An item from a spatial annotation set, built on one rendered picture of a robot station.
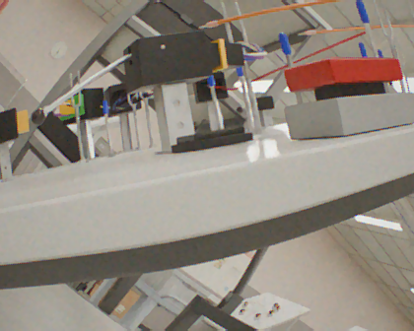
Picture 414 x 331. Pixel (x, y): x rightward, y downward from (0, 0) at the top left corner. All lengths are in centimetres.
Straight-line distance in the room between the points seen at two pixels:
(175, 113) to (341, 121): 23
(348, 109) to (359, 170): 4
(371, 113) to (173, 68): 22
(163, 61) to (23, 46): 764
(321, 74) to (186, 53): 21
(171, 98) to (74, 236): 29
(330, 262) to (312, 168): 1007
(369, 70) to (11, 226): 17
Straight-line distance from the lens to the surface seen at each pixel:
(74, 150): 146
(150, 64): 43
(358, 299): 1117
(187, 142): 38
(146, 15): 155
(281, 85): 155
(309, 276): 1003
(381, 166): 20
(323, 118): 24
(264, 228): 33
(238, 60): 46
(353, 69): 24
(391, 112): 25
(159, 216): 17
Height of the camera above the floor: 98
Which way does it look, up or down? 12 degrees up
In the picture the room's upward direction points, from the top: 38 degrees clockwise
